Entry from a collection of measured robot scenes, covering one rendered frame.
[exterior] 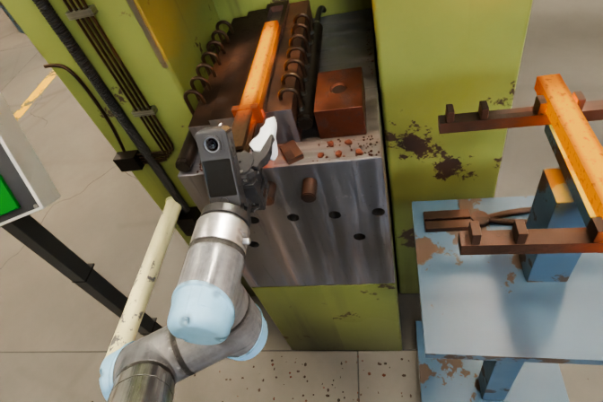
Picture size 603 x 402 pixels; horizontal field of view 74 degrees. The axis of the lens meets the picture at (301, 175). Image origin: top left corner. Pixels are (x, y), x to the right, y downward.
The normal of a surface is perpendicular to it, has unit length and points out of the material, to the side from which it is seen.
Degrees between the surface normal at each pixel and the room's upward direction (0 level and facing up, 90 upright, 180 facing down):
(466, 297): 0
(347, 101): 0
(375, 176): 90
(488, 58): 90
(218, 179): 60
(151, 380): 52
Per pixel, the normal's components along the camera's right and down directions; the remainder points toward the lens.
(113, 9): -0.08, 0.74
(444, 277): -0.22, -0.67
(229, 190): -0.14, 0.30
